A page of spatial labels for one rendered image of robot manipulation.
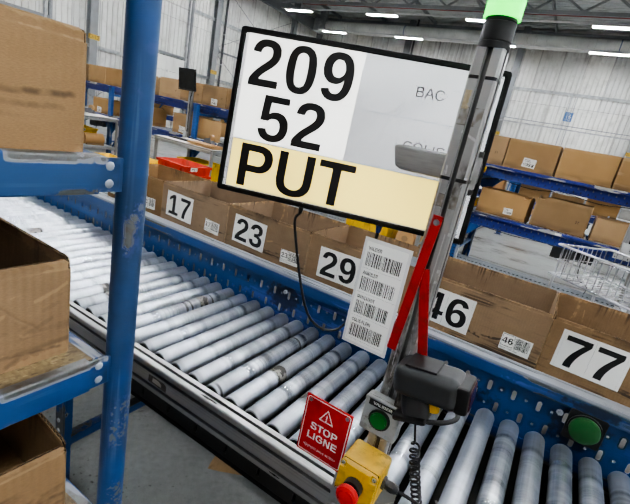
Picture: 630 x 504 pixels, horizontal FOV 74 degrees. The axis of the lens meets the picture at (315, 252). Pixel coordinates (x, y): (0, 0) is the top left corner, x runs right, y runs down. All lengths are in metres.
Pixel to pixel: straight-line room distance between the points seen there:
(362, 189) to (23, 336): 0.56
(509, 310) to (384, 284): 0.64
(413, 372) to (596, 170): 5.22
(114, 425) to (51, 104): 0.33
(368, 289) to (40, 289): 0.48
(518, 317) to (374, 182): 0.68
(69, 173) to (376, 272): 0.49
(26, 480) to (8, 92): 0.36
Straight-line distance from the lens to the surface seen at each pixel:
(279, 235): 1.56
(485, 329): 1.33
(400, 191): 0.79
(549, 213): 5.54
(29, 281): 0.45
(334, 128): 0.80
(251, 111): 0.84
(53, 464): 0.56
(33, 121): 0.41
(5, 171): 0.37
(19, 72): 0.40
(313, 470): 0.96
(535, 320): 1.31
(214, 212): 1.76
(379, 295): 0.73
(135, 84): 0.41
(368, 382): 1.27
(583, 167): 5.78
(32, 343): 0.48
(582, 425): 1.32
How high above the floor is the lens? 1.40
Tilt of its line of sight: 16 degrees down
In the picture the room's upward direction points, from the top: 12 degrees clockwise
